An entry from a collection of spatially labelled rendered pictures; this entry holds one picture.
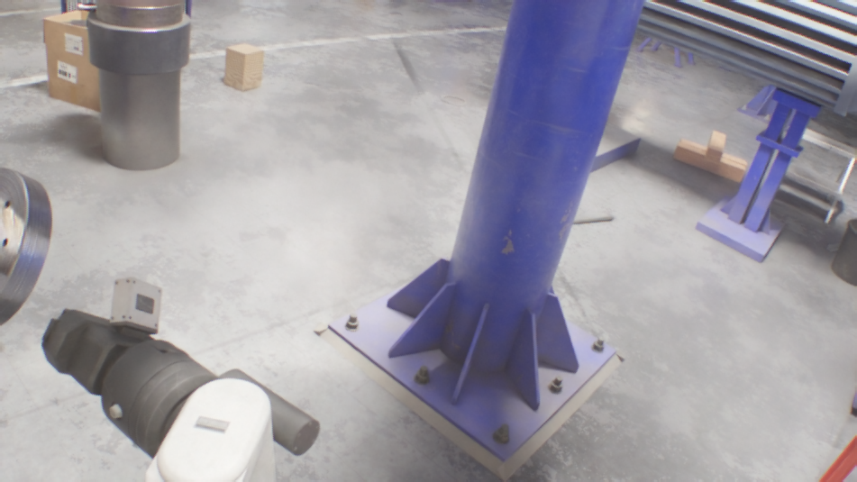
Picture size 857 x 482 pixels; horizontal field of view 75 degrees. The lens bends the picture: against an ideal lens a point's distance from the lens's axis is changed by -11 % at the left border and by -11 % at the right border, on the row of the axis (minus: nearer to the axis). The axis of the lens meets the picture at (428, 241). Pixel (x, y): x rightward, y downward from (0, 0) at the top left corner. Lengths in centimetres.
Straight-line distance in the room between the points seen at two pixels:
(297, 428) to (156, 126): 249
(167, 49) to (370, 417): 175
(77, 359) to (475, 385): 150
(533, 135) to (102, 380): 124
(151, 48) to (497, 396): 192
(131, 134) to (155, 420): 247
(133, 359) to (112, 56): 232
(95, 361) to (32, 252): 23
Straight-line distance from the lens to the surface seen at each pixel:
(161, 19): 279
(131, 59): 277
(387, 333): 205
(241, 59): 398
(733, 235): 358
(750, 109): 708
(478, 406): 188
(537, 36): 155
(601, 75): 158
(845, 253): 383
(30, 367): 202
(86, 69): 366
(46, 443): 180
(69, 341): 60
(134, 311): 62
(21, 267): 77
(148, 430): 53
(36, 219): 78
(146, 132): 293
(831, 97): 342
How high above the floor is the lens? 134
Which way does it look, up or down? 31 degrees down
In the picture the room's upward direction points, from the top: 12 degrees clockwise
